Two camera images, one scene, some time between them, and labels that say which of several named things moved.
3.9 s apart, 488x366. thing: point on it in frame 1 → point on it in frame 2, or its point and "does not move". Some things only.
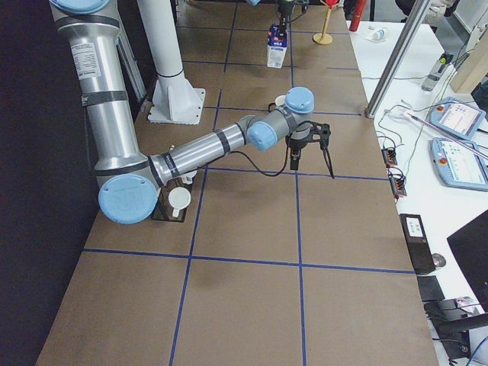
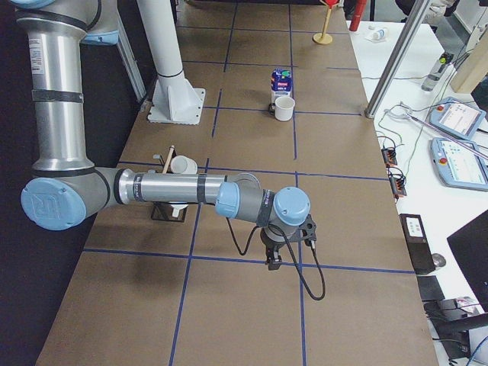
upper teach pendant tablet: [457, 117] does not move
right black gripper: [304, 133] → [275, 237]
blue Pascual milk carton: [277, 46] → [281, 84]
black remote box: [417, 242] does not move
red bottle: [359, 10] does not move
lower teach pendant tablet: [459, 165] does not move
